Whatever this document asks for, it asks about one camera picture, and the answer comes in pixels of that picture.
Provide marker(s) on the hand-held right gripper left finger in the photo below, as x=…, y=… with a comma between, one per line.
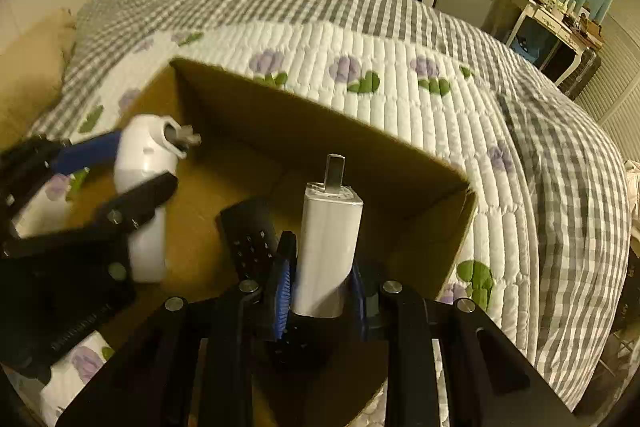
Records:
x=283, y=302

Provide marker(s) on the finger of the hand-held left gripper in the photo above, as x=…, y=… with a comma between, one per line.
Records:
x=87, y=154
x=142, y=199

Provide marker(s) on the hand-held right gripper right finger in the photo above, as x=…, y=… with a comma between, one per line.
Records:
x=358, y=307

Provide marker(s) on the white plastic bottle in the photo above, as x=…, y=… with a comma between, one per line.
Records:
x=145, y=167

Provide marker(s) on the white charger block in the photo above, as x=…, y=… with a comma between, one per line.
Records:
x=327, y=242

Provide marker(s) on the black remote control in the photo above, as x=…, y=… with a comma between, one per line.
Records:
x=250, y=237

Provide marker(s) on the cardboard box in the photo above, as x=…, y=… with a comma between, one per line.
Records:
x=320, y=142

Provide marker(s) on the beige pillow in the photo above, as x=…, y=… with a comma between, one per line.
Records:
x=32, y=72

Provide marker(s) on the floral checked quilt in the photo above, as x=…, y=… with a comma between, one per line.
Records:
x=400, y=37

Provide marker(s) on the dark suitcase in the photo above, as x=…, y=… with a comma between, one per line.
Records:
x=580, y=72

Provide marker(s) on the white dressing table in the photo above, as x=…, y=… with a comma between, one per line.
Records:
x=545, y=24

